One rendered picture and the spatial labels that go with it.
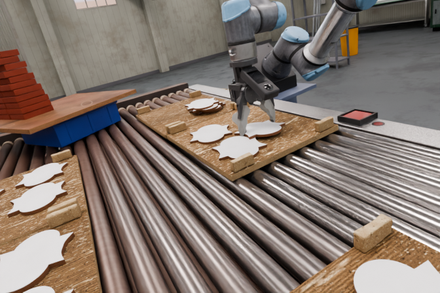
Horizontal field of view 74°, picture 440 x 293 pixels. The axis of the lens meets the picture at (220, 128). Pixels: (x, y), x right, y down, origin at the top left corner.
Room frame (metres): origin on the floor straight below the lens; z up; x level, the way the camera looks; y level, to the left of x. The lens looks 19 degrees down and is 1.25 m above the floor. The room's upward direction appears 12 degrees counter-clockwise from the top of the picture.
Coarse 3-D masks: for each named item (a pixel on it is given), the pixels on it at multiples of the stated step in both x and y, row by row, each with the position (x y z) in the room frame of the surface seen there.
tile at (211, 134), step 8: (200, 128) 0.91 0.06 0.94; (208, 128) 0.89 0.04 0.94; (216, 128) 0.88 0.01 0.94; (224, 128) 0.86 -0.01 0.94; (192, 136) 0.87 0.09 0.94; (200, 136) 0.84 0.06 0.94; (208, 136) 0.82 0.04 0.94; (216, 136) 0.81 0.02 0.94; (224, 136) 0.81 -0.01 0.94; (208, 144) 0.78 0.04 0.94
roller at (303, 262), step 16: (128, 112) 1.48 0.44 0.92; (144, 128) 1.13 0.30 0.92; (160, 144) 0.91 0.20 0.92; (176, 160) 0.77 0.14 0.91; (192, 176) 0.66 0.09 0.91; (208, 176) 0.62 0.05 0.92; (208, 192) 0.57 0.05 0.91; (224, 192) 0.54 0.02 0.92; (224, 208) 0.51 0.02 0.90; (240, 208) 0.47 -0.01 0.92; (240, 224) 0.45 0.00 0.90; (256, 224) 0.42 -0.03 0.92; (272, 224) 0.41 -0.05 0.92; (256, 240) 0.41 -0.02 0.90; (272, 240) 0.38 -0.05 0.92; (288, 240) 0.37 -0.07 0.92; (272, 256) 0.37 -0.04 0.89; (288, 256) 0.34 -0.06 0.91; (304, 256) 0.33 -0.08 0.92; (304, 272) 0.31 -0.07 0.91
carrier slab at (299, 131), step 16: (256, 112) 0.98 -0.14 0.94; (192, 128) 0.95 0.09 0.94; (288, 128) 0.78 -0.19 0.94; (304, 128) 0.75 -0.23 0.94; (336, 128) 0.73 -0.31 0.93; (176, 144) 0.86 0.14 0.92; (192, 144) 0.81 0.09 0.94; (272, 144) 0.69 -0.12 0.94; (288, 144) 0.67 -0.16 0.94; (304, 144) 0.67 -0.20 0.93; (208, 160) 0.67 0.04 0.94; (224, 160) 0.66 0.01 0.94; (256, 160) 0.62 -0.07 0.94; (272, 160) 0.63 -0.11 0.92; (224, 176) 0.60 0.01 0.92; (240, 176) 0.58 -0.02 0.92
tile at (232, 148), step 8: (240, 136) 0.77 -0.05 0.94; (224, 144) 0.74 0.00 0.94; (232, 144) 0.73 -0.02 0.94; (240, 144) 0.71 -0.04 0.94; (248, 144) 0.70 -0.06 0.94; (256, 144) 0.69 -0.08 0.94; (264, 144) 0.68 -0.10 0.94; (224, 152) 0.68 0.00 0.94; (232, 152) 0.67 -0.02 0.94; (240, 152) 0.66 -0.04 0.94; (256, 152) 0.64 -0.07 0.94
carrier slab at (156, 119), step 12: (204, 96) 1.40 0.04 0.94; (168, 108) 1.32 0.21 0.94; (180, 108) 1.27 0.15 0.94; (228, 108) 1.11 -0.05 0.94; (144, 120) 1.19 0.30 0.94; (156, 120) 1.15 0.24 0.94; (168, 120) 1.11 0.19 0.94; (180, 120) 1.08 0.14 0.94; (192, 120) 1.04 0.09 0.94; (204, 120) 1.02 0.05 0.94
